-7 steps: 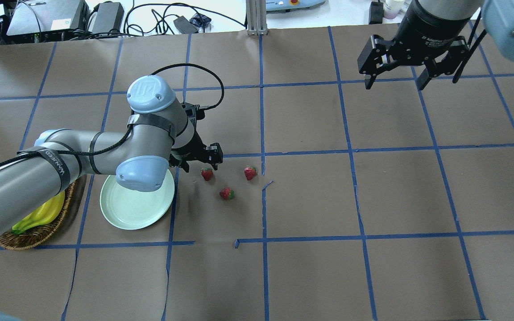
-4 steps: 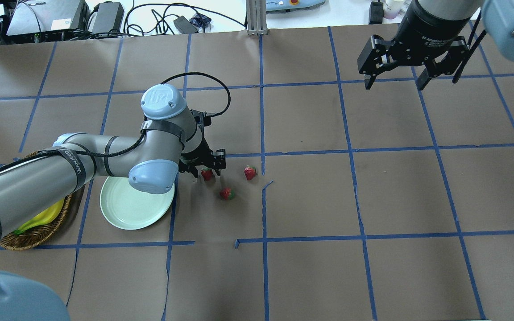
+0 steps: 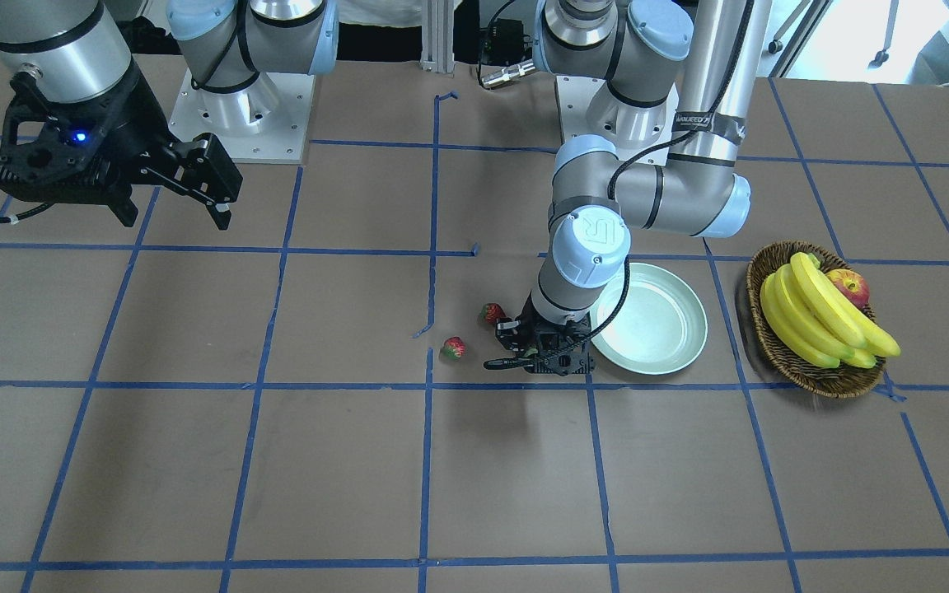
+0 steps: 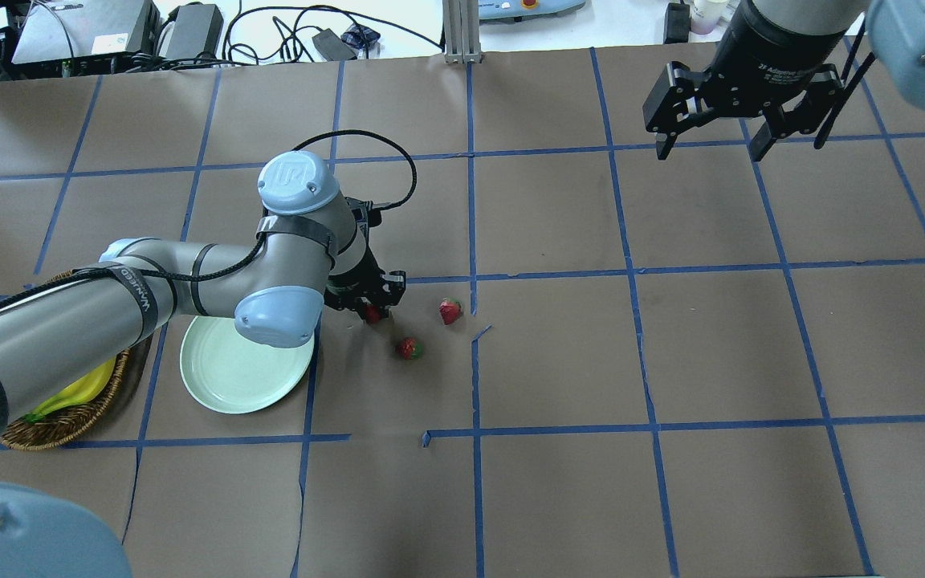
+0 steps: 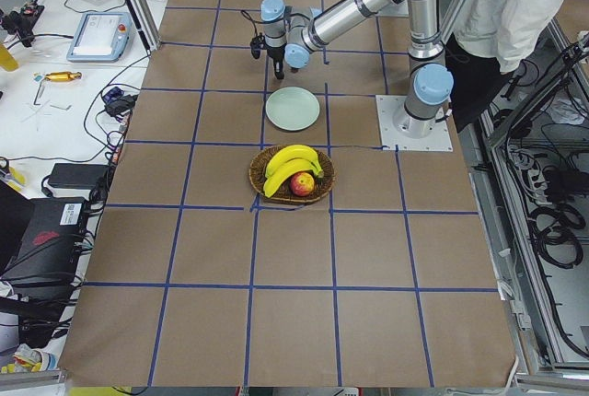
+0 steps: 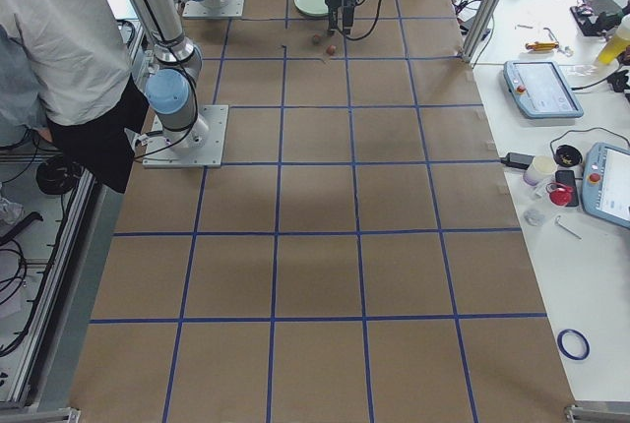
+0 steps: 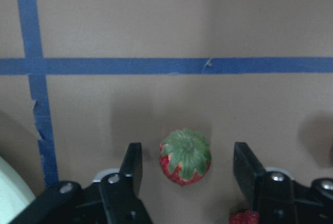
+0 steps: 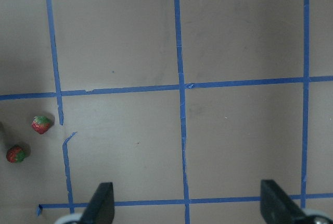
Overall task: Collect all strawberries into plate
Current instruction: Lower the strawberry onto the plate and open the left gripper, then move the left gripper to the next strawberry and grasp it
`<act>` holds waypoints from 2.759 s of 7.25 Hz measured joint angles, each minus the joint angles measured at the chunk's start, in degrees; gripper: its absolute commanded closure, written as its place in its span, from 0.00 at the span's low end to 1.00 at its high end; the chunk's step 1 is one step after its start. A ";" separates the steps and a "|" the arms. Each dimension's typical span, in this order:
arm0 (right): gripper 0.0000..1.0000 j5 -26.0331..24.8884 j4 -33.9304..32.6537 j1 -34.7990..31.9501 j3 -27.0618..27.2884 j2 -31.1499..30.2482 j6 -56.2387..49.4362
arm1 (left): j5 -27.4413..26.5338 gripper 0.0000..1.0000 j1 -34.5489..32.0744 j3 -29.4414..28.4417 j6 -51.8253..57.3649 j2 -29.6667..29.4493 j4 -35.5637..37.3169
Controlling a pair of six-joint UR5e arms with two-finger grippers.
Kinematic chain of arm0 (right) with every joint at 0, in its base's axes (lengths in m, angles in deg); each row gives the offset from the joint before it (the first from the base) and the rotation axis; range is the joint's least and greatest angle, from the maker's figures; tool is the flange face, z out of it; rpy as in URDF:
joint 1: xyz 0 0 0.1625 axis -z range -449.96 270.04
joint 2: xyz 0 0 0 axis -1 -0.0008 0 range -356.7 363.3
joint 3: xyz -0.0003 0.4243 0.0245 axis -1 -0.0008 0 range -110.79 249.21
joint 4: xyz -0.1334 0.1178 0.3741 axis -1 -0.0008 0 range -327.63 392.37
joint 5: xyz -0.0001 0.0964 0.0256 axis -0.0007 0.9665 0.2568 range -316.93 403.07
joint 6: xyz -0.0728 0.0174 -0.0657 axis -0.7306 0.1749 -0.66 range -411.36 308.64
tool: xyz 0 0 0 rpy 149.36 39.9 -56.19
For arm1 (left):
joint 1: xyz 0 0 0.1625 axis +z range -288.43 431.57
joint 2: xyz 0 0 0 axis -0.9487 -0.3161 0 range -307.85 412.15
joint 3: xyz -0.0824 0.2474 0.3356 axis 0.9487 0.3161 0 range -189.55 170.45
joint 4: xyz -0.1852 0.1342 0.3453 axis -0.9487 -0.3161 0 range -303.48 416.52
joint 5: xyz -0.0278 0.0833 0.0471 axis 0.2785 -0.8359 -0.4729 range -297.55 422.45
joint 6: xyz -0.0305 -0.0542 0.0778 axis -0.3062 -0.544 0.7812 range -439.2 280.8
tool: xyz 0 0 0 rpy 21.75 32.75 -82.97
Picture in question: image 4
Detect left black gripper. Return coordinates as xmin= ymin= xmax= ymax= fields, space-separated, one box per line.
xmin=324 ymin=249 xmax=407 ymax=322

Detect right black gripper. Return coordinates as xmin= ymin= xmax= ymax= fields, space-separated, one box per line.
xmin=643 ymin=16 xmax=845 ymax=162

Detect red strawberry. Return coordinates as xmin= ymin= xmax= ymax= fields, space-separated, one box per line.
xmin=395 ymin=336 xmax=425 ymax=360
xmin=362 ymin=304 xmax=385 ymax=324
xmin=439 ymin=299 xmax=465 ymax=326

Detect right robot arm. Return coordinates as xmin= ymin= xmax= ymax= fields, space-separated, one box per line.
xmin=642 ymin=1 xmax=925 ymax=161

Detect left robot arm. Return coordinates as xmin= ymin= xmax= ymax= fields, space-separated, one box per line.
xmin=0 ymin=150 xmax=407 ymax=435

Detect light green plate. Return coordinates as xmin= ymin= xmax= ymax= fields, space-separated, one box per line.
xmin=179 ymin=317 xmax=315 ymax=414

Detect teach pendant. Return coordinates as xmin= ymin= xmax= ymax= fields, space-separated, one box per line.
xmin=477 ymin=0 xmax=587 ymax=23

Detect black power adapter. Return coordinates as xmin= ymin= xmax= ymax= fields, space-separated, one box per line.
xmin=312 ymin=28 xmax=357 ymax=62

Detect yellow banana bunch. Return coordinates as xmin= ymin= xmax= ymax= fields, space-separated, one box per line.
xmin=22 ymin=359 xmax=116 ymax=423

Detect wicker basket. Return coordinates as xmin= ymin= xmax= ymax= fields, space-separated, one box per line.
xmin=1 ymin=269 xmax=132 ymax=451

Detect black electronics box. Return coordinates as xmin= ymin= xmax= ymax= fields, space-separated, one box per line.
xmin=11 ymin=1 xmax=159 ymax=66

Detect aluminium frame post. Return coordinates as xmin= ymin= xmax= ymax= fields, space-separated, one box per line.
xmin=442 ymin=0 xmax=483 ymax=63

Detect black cables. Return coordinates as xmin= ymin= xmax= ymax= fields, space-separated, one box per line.
xmin=222 ymin=4 xmax=443 ymax=67

